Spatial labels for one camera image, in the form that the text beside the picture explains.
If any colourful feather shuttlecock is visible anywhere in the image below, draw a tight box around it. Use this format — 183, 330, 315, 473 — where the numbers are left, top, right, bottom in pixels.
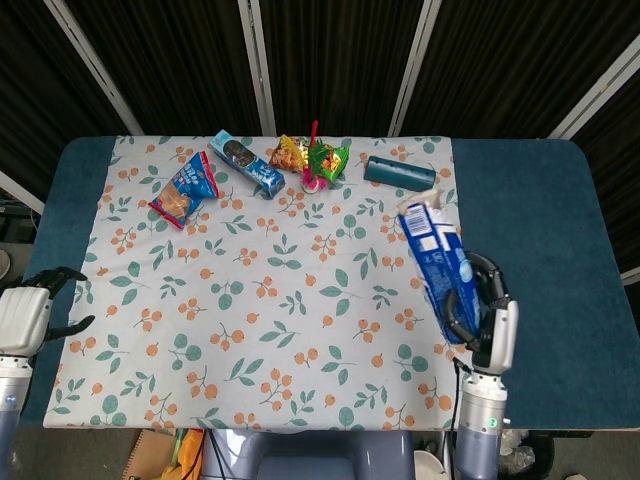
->
299, 119, 331, 194

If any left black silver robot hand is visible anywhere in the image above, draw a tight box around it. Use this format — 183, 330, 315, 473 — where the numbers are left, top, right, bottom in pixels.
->
0, 267, 96, 356

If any black white-framed folding screen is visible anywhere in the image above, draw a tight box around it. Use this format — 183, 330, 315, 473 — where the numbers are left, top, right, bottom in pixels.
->
0, 0, 640, 286

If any floral print tablecloth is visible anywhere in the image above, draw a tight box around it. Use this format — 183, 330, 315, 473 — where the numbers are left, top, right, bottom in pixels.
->
42, 134, 482, 432

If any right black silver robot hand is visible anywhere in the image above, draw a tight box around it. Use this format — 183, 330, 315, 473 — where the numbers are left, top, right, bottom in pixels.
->
444, 252, 520, 374

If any teal cylindrical holder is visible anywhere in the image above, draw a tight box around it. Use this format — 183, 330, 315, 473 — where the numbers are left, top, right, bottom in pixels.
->
363, 155, 438, 194

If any blue toothpaste box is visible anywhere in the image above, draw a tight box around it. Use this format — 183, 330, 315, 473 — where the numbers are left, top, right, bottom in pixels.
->
394, 188, 489, 346

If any blue plush table cover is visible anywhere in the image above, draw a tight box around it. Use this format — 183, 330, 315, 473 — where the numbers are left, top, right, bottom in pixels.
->
14, 137, 640, 431

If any black trash bag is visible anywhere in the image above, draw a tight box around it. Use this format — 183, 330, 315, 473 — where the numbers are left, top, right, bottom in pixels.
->
499, 428, 556, 476

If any green snack bag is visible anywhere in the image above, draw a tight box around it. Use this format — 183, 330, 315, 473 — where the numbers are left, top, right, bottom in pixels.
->
308, 142, 352, 181

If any blue red cracker bag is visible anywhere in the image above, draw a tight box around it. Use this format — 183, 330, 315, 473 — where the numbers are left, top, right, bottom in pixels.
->
147, 150, 221, 230

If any orange snack bag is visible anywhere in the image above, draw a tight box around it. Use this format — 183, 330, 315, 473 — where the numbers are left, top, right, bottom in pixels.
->
269, 133, 311, 174

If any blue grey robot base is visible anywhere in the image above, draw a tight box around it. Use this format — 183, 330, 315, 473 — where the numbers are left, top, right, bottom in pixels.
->
202, 429, 416, 480

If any blue cookie pack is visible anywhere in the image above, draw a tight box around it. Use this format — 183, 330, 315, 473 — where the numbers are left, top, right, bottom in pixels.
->
207, 129, 285, 200

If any orange yellow plastic bag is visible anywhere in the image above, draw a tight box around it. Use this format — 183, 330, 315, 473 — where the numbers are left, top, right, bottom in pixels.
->
169, 428, 206, 480

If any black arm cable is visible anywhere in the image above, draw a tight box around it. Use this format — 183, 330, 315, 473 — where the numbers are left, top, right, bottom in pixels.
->
451, 356, 472, 451

